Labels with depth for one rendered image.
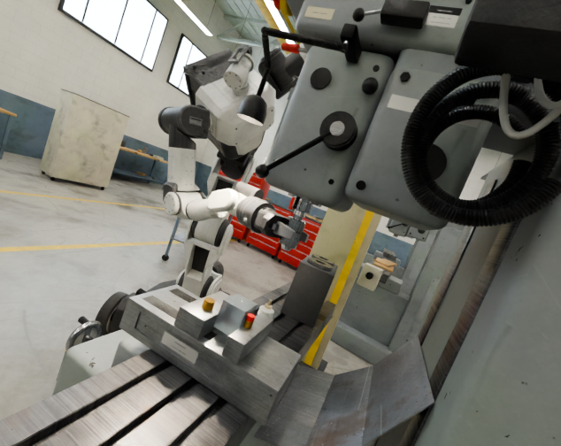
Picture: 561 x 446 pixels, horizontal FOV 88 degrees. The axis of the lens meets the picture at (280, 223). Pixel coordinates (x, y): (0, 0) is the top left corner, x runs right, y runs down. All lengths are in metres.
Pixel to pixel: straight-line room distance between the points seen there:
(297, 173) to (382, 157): 0.17
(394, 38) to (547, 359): 0.54
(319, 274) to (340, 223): 1.50
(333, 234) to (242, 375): 1.97
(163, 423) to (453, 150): 0.63
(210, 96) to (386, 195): 0.74
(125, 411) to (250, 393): 0.19
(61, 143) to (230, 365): 6.20
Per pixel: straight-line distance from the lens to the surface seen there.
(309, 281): 0.97
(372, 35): 0.67
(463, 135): 0.59
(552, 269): 0.48
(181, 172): 1.05
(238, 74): 1.02
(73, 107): 6.56
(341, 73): 0.67
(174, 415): 0.56
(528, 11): 0.38
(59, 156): 6.61
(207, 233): 1.39
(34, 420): 0.54
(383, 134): 0.59
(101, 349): 1.00
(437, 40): 0.65
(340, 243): 2.43
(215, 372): 0.60
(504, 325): 0.48
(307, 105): 0.66
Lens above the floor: 1.31
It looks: 6 degrees down
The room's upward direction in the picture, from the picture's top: 21 degrees clockwise
